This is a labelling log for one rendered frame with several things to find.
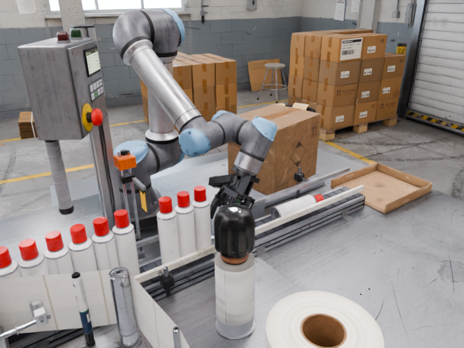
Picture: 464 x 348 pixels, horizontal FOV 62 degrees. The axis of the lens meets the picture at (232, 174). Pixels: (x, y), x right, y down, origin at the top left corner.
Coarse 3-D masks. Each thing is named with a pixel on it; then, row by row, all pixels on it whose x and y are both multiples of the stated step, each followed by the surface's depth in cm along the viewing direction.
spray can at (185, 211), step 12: (180, 192) 103; (180, 204) 102; (180, 216) 102; (192, 216) 104; (180, 228) 104; (192, 228) 105; (180, 240) 106; (192, 240) 106; (180, 252) 108; (192, 252) 108
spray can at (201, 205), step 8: (200, 192) 104; (200, 200) 105; (208, 200) 107; (200, 208) 105; (208, 208) 106; (200, 216) 106; (208, 216) 107; (200, 224) 107; (208, 224) 108; (200, 232) 108; (208, 232) 109; (200, 240) 109; (208, 240) 110; (200, 248) 110
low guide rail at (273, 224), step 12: (348, 192) 139; (312, 204) 131; (324, 204) 133; (288, 216) 124; (300, 216) 127; (264, 228) 119; (204, 252) 108; (168, 264) 102; (180, 264) 104; (144, 276) 99
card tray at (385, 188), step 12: (360, 168) 168; (372, 168) 173; (384, 168) 172; (336, 180) 160; (348, 180) 165; (360, 180) 166; (372, 180) 166; (384, 180) 165; (396, 180) 165; (408, 180) 163; (420, 180) 158; (360, 192) 156; (372, 192) 156; (384, 192) 156; (396, 192) 156; (408, 192) 155; (420, 192) 152; (372, 204) 147; (384, 204) 146; (396, 204) 144
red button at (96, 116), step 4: (96, 108) 82; (88, 112) 82; (92, 112) 81; (96, 112) 81; (100, 112) 82; (88, 116) 82; (92, 116) 81; (96, 116) 81; (100, 116) 82; (88, 120) 82; (92, 120) 81; (96, 120) 81; (100, 120) 82; (96, 124) 82; (100, 124) 83
